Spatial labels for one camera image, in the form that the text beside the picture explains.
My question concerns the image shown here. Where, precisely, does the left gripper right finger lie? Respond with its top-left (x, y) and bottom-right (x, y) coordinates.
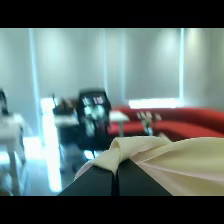
top-left (117, 158), bottom-right (173, 197)

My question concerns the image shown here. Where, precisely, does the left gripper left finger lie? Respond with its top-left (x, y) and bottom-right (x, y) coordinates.
top-left (58, 165), bottom-right (117, 197)

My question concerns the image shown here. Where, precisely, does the cream garment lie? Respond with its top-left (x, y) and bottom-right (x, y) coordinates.
top-left (74, 135), bottom-right (224, 197)

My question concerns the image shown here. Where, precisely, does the black chair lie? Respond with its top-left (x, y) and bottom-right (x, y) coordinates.
top-left (75, 87), bottom-right (113, 158)

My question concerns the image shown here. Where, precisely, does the red sofa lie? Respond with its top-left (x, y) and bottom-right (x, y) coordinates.
top-left (107, 106), bottom-right (224, 142)

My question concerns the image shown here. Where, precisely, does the white table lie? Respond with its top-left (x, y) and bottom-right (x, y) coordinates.
top-left (0, 113), bottom-right (28, 196)

